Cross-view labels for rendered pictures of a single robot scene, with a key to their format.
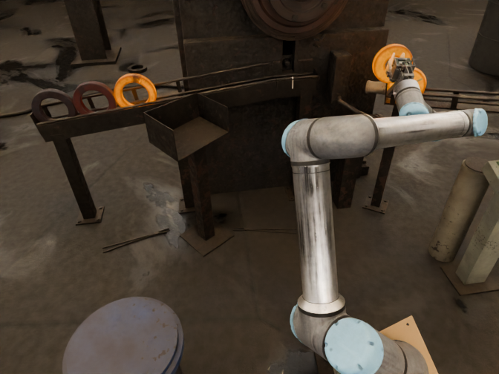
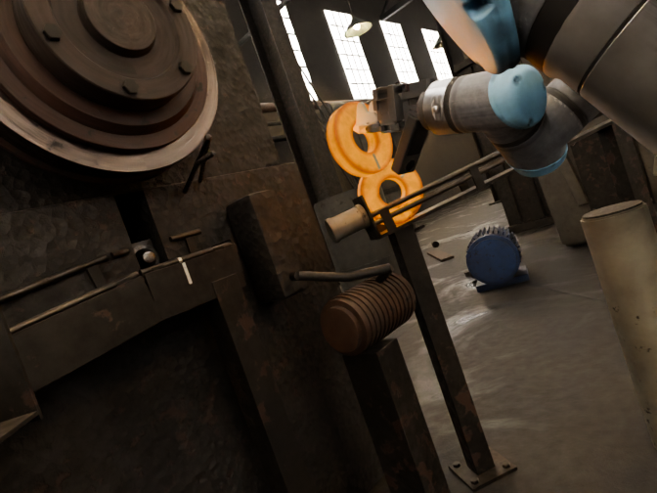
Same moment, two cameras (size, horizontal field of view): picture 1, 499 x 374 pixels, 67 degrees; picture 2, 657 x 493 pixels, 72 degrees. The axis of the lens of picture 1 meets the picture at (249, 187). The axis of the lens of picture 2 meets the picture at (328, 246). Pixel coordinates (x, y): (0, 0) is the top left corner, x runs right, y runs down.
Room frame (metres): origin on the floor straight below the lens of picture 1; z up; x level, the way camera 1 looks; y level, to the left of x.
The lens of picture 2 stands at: (0.87, 0.11, 0.68)
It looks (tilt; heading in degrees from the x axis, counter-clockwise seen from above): 3 degrees down; 321
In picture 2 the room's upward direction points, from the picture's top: 19 degrees counter-clockwise
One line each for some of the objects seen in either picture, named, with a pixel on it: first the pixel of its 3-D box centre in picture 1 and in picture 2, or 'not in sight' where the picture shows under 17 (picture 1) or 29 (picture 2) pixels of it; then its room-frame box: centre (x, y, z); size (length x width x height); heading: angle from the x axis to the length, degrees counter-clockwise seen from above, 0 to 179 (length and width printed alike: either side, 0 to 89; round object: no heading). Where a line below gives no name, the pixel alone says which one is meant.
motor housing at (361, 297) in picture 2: (355, 162); (399, 395); (1.62, -0.55, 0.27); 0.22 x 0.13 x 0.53; 97
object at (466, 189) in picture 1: (458, 213); (649, 327); (1.22, -0.92, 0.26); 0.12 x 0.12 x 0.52
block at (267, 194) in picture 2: (337, 76); (265, 246); (1.75, -0.44, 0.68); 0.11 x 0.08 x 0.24; 7
